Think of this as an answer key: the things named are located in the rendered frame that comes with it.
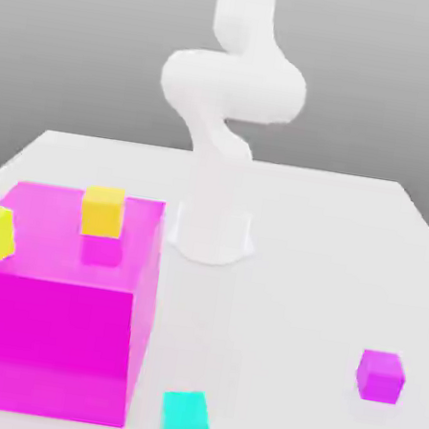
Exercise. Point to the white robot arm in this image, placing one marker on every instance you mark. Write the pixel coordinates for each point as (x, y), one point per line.
(233, 85)

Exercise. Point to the small orange cube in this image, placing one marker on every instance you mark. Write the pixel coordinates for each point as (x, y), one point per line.
(102, 213)

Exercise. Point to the small cyan cube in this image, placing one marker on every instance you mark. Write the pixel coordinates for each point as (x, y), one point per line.
(185, 423)

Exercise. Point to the small purple cube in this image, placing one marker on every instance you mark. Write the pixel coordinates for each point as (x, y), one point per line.
(380, 376)

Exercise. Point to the large magenta box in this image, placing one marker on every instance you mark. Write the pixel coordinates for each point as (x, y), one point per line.
(45, 336)

